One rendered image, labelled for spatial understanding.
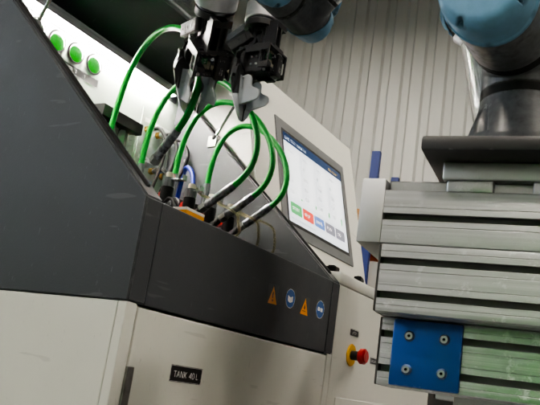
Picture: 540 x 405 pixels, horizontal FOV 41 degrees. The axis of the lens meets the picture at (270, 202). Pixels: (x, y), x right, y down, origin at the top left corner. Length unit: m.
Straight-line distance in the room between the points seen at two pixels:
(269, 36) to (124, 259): 0.62
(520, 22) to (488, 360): 0.42
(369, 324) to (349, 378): 0.16
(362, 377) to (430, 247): 0.91
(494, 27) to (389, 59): 8.03
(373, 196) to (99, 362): 0.45
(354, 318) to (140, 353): 0.77
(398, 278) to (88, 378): 0.46
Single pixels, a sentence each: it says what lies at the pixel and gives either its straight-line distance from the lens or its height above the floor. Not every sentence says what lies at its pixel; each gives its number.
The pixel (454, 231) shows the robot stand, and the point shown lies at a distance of 0.96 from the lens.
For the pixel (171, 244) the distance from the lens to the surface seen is 1.15.
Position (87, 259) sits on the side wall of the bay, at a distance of 1.15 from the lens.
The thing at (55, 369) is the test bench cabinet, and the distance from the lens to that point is 1.15.
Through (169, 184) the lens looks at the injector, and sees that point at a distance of 1.54.
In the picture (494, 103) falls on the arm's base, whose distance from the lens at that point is 1.03.
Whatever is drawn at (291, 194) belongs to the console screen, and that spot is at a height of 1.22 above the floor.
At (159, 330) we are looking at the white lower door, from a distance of 1.14.
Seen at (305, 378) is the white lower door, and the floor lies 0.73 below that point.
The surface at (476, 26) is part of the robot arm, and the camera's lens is 0.93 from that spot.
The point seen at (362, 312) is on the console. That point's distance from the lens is 1.80.
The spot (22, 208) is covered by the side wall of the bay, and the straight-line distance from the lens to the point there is 1.29.
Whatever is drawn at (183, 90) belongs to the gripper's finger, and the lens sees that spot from 1.38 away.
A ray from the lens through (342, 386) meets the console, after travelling 1.73.
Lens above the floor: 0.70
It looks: 14 degrees up
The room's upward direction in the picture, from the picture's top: 8 degrees clockwise
